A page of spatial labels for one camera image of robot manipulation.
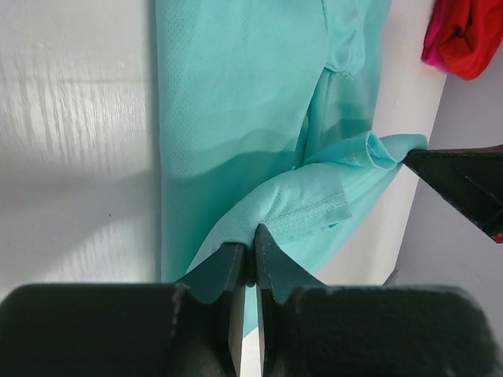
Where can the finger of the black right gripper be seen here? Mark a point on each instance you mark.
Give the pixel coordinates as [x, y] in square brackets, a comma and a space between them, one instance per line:
[470, 180]

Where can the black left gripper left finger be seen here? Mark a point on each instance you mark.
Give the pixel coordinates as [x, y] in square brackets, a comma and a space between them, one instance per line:
[192, 327]

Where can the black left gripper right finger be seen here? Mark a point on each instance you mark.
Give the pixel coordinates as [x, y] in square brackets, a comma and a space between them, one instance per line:
[307, 328]

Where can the pink t shirt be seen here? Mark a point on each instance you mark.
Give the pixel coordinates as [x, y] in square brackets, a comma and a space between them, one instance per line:
[430, 53]

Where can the red t shirt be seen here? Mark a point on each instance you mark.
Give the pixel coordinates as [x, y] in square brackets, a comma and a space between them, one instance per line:
[471, 37]

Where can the teal t shirt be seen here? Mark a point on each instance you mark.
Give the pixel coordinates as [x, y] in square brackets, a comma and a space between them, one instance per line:
[266, 118]

